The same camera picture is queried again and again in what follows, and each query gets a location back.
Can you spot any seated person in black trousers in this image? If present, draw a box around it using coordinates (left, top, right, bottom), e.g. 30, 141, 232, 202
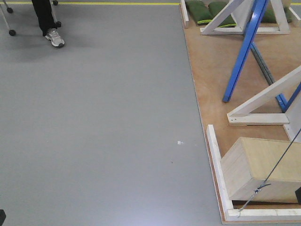
32, 0, 58, 37

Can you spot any right green sandbag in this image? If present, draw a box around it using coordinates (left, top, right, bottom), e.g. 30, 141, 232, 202
261, 6, 293, 24

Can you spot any thin dark cable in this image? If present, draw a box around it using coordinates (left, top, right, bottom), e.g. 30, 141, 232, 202
237, 127, 301, 218

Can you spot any left green sandbag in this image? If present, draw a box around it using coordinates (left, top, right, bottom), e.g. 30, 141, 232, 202
186, 0, 213, 25

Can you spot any white wooden door frame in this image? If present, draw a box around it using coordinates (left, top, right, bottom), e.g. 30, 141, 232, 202
199, 0, 301, 144

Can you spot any light wooden box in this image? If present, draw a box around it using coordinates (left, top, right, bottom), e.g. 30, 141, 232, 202
221, 137, 301, 203

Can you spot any green sandbag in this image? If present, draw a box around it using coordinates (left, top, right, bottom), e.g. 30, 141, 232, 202
261, 6, 293, 24
208, 1, 238, 28
186, 0, 213, 25

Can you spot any yellow floor tape line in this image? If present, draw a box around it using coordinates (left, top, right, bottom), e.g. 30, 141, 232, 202
59, 2, 180, 6

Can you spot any blue door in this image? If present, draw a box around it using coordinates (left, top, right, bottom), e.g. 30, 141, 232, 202
222, 0, 301, 113

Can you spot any plywood door platform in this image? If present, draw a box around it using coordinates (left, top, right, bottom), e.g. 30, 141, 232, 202
179, 0, 301, 225

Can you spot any white grey sneaker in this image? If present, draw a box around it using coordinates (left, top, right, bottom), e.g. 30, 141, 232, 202
45, 28, 65, 48

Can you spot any grey chair on casters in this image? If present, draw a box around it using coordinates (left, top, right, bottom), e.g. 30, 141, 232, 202
0, 0, 62, 36

